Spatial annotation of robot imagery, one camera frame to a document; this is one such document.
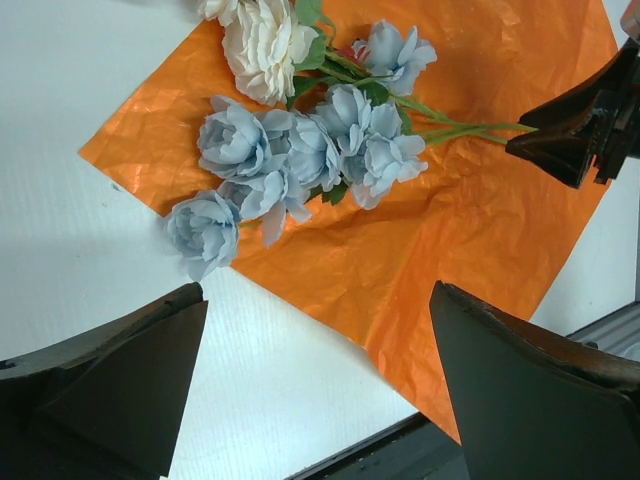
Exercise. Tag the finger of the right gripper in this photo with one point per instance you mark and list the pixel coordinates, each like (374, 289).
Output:
(573, 110)
(566, 159)

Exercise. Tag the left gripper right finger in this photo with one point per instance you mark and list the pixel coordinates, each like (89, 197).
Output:
(529, 403)

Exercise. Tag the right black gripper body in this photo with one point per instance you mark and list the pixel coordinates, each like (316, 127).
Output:
(617, 92)

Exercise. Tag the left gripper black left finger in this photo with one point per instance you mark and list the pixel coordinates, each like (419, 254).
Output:
(107, 403)

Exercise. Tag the dark orange tissue paper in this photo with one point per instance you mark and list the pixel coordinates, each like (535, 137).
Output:
(479, 218)

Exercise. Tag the pink and blue flower bouquet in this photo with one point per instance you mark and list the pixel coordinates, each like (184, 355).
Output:
(351, 127)

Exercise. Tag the white and pink flower stem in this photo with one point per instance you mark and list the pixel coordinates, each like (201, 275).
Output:
(278, 51)

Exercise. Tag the front aluminium rail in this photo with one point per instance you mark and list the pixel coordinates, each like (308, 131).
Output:
(616, 333)

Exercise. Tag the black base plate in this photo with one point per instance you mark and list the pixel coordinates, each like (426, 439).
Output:
(414, 448)

